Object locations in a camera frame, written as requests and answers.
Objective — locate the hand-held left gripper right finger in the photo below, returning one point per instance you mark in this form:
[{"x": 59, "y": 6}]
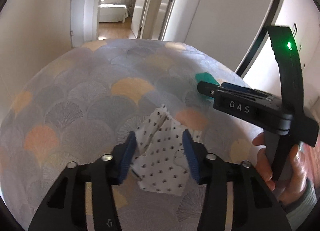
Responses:
[{"x": 190, "y": 156}]

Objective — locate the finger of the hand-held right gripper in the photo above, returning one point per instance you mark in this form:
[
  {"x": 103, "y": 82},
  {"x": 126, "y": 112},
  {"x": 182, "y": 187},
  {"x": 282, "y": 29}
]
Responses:
[
  {"x": 206, "y": 88},
  {"x": 235, "y": 87}
]

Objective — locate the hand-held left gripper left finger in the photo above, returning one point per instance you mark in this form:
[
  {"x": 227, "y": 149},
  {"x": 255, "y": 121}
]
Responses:
[{"x": 126, "y": 158}]

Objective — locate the teal plastic wrapper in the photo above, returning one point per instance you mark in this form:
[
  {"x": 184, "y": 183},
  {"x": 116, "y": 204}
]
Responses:
[{"x": 205, "y": 77}]

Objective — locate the white dotted cloth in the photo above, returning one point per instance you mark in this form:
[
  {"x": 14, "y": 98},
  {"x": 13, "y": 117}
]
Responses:
[{"x": 162, "y": 161}]

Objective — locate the person's right forearm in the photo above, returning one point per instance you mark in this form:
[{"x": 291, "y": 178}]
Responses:
[{"x": 303, "y": 208}]

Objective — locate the person's right hand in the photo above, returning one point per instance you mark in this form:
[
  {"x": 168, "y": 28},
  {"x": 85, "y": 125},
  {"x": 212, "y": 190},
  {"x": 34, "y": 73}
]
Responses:
[{"x": 296, "y": 178}]

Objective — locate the scallop patterned bedspread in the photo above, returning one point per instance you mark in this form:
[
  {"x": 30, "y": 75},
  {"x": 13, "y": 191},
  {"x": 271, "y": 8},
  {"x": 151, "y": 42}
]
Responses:
[{"x": 100, "y": 91}]

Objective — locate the white room door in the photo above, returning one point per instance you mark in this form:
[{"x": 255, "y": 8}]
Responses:
[{"x": 141, "y": 16}]

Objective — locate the white bed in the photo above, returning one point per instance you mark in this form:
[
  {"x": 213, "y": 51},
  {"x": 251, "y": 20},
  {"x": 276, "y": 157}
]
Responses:
[{"x": 112, "y": 8}]

